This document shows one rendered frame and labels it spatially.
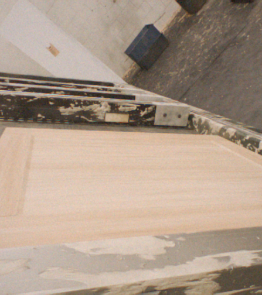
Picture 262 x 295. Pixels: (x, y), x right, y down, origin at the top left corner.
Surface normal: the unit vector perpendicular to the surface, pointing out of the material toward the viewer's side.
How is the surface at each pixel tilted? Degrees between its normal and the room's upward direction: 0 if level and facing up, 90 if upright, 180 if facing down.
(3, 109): 90
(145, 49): 90
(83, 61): 90
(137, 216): 57
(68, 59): 90
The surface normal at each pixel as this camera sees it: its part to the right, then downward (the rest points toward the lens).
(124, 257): 0.11, -0.95
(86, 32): 0.19, 0.42
